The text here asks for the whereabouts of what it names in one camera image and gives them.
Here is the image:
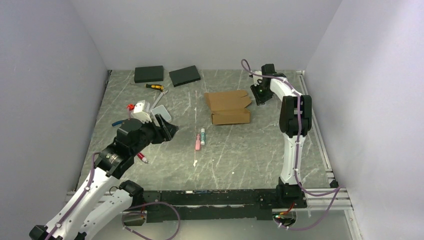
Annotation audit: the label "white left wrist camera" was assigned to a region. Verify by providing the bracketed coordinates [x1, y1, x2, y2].
[126, 100, 152, 124]

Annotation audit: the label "brown cardboard box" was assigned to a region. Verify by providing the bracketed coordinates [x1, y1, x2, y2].
[204, 90, 252, 125]

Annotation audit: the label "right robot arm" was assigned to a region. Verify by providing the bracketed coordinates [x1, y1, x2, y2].
[249, 63, 312, 208]

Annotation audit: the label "black foam block right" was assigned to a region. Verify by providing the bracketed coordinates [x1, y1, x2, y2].
[169, 65, 201, 87]

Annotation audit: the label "grey white rectangular device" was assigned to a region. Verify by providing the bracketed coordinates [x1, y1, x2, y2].
[150, 105, 172, 123]

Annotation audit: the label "green white glue stick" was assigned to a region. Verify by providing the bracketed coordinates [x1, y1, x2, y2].
[200, 128, 206, 146]

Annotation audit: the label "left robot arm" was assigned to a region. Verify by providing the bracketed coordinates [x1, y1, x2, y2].
[29, 114, 179, 240]

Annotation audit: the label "aluminium frame rail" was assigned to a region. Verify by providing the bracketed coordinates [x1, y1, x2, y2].
[305, 188, 353, 211]

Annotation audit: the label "yellow black screwdriver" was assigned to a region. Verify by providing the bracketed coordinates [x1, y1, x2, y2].
[144, 83, 165, 92]

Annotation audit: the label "silver combination wrench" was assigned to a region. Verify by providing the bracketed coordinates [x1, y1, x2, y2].
[150, 90, 169, 110]

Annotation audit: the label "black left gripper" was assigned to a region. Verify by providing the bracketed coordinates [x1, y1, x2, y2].
[130, 113, 179, 156]

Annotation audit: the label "black foam block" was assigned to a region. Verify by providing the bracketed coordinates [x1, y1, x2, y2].
[169, 65, 201, 87]
[134, 65, 164, 84]

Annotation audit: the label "black foam block left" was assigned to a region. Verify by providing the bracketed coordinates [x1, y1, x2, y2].
[134, 65, 164, 84]

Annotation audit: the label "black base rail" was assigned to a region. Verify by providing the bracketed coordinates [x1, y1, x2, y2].
[127, 186, 307, 223]

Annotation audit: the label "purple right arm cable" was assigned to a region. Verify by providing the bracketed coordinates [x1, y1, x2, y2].
[240, 58, 343, 232]

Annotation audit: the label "pink marker pen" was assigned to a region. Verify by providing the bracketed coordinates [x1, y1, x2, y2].
[194, 133, 201, 151]

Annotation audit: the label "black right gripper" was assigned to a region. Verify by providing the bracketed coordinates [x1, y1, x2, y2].
[250, 81, 274, 106]

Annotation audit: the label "red white marker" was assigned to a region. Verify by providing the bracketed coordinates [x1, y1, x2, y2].
[137, 152, 149, 164]

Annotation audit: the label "blue handled pliers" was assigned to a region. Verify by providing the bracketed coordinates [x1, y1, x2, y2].
[111, 119, 126, 127]

